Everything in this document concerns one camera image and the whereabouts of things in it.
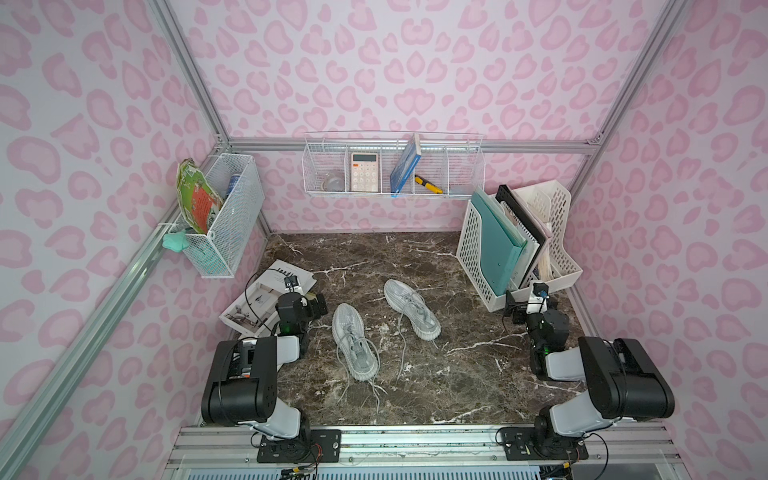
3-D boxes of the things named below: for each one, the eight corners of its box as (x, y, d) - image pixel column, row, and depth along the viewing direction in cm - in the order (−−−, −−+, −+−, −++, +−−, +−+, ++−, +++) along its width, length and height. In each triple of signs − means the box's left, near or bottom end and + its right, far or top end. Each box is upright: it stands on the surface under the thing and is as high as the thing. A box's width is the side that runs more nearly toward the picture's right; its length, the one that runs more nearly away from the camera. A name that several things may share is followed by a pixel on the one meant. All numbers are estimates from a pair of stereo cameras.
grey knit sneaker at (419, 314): (426, 345, 91) (427, 335, 86) (381, 293, 104) (380, 282, 99) (442, 332, 94) (445, 322, 89) (397, 283, 106) (397, 271, 101)
